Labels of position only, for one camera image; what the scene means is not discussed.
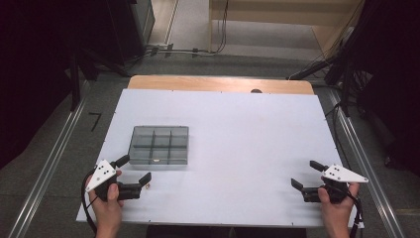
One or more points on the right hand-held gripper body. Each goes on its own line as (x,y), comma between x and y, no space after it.
(343,174)

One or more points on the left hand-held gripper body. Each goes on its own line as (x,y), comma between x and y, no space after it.
(100,175)

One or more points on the clear plastic compartment box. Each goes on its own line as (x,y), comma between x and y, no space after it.
(158,145)

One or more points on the person's left hand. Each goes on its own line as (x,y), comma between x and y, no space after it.
(107,208)

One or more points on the person's right hand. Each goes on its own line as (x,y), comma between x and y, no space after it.
(338,210)

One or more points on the black floor tape mark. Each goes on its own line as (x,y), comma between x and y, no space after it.
(98,120)

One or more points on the yellow floor tape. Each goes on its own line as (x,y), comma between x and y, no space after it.
(407,212)

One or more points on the black metal stand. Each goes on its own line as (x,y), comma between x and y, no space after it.
(75,86)
(346,92)

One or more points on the dark round table grommet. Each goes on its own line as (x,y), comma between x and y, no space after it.
(256,91)

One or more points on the black curtain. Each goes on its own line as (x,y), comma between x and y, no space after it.
(33,66)
(396,66)

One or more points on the dark cabinet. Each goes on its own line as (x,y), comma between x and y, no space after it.
(132,29)

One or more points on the light wooden shelf unit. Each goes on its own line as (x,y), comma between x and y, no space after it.
(264,6)

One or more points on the metal floor rail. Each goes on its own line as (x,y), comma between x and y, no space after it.
(49,165)
(366,165)

